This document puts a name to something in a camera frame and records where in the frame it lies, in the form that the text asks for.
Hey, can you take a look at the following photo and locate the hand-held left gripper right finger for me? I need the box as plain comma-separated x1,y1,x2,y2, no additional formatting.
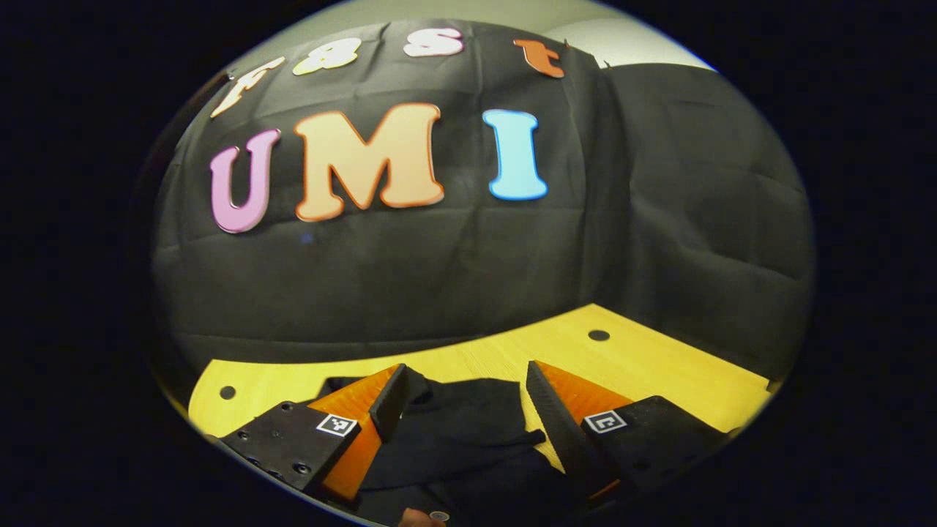
525,359,731,507

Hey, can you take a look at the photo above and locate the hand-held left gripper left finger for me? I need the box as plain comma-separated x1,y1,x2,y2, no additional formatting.
218,363,411,511

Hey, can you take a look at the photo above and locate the black button-up shirt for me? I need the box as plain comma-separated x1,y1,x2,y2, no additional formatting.
318,366,579,527

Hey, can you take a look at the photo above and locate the black backdrop cloth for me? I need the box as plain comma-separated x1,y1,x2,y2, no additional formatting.
150,18,817,400

